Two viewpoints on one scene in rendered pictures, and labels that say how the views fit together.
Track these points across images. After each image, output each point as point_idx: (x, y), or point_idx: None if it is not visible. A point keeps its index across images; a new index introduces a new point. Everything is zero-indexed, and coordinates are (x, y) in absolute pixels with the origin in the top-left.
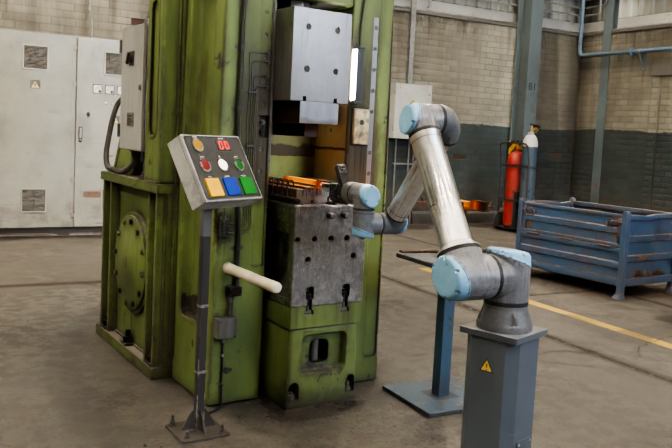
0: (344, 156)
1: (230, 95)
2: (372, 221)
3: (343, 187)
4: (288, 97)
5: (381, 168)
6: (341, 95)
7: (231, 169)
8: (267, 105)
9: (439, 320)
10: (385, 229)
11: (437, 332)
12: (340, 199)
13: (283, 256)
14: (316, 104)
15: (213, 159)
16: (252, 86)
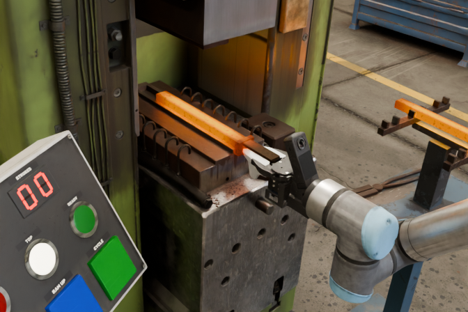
0: (265, 53)
1: None
2: (377, 274)
3: (312, 198)
4: None
5: (319, 56)
6: None
7: (67, 253)
8: None
9: (399, 279)
10: (393, 273)
11: (393, 291)
12: (297, 205)
13: (175, 260)
14: None
15: (12, 264)
16: None
